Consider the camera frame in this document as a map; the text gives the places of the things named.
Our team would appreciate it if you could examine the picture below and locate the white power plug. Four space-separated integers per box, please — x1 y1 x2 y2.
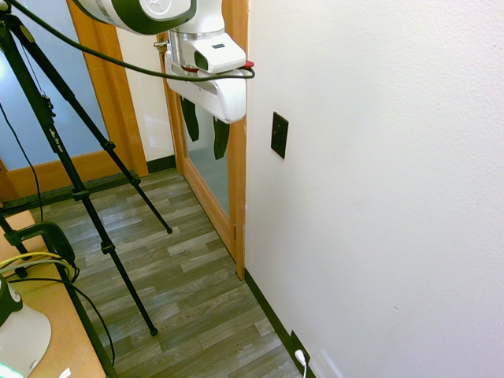
294 349 312 378

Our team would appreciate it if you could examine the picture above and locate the black wall outlet plate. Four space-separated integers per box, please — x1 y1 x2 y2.
290 329 311 365

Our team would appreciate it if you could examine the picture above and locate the wooden frosted glass door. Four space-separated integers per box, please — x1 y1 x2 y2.
0 0 150 206

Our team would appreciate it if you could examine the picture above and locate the yellow cable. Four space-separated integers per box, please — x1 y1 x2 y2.
0 253 76 281

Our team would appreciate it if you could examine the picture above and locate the black camera tripod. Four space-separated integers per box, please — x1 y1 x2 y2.
0 11 174 378

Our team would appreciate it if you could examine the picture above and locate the wooden table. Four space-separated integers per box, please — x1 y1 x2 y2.
0 210 108 378

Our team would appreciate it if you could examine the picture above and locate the grey cable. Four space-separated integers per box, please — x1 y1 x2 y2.
0 258 74 276

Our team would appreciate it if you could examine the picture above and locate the dark wall light switch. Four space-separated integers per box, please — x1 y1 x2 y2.
269 111 290 161

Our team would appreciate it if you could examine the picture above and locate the black thin cord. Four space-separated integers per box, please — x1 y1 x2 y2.
0 102 44 221

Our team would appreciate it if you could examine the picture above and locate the black C-clamp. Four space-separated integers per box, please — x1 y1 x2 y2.
23 220 76 283

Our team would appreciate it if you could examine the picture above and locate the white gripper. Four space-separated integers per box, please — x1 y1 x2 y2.
164 51 248 161

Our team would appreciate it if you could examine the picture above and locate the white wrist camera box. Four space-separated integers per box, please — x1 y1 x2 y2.
192 34 247 75

